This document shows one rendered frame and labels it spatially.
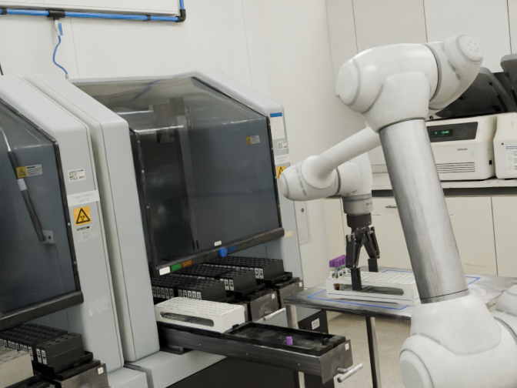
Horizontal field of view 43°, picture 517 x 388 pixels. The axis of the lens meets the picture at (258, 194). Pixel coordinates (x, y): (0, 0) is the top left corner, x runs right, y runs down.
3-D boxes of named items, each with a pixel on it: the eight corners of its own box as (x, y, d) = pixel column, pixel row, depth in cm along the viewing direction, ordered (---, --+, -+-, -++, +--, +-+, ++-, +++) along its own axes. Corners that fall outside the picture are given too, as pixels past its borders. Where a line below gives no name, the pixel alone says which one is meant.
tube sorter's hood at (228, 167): (64, 268, 230) (35, 86, 223) (191, 232, 275) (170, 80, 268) (158, 279, 196) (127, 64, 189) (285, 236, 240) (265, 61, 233)
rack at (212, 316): (155, 325, 204) (152, 306, 204) (179, 315, 212) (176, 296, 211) (222, 337, 184) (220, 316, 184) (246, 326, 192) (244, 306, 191)
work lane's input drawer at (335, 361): (146, 346, 206) (142, 319, 205) (179, 332, 216) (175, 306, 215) (337, 388, 157) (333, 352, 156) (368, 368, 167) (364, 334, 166)
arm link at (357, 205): (377, 192, 199) (378, 211, 200) (351, 192, 205) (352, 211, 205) (361, 196, 192) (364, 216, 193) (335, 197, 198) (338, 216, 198)
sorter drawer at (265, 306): (126, 303, 262) (123, 281, 261) (153, 293, 273) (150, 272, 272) (261, 324, 214) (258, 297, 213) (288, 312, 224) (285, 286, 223)
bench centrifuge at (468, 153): (399, 184, 406) (389, 79, 399) (448, 170, 451) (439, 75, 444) (486, 182, 368) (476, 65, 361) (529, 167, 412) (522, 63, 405)
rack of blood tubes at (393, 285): (326, 297, 205) (324, 278, 205) (342, 289, 213) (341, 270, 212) (414, 305, 187) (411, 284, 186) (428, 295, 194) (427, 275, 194)
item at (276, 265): (281, 274, 243) (278, 259, 242) (285, 275, 241) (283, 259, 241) (259, 282, 234) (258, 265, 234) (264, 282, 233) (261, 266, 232)
